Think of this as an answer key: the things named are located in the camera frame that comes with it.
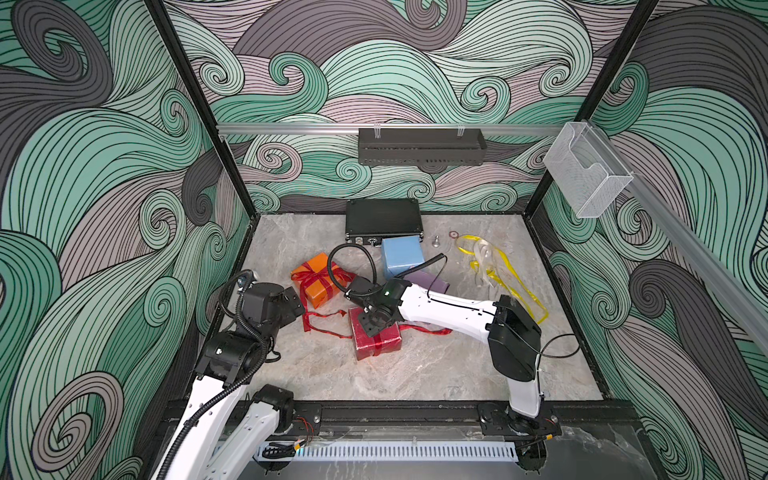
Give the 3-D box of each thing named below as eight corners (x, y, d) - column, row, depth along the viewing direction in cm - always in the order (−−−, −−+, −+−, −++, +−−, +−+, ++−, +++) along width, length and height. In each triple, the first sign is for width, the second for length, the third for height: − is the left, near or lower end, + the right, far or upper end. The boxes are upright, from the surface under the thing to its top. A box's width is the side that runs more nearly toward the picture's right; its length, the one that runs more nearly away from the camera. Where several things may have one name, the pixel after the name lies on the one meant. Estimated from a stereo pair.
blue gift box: (382, 278, 102) (382, 268, 97) (382, 246, 111) (382, 235, 107) (423, 278, 102) (425, 268, 97) (419, 246, 111) (421, 235, 107)
